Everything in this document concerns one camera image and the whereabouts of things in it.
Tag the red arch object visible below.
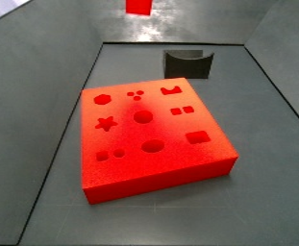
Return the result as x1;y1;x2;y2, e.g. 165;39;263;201
125;0;152;15

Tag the black curved fixture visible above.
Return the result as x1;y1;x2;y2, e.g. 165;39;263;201
162;50;215;79

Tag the red shape sorting block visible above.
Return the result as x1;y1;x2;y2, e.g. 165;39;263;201
81;78;237;204

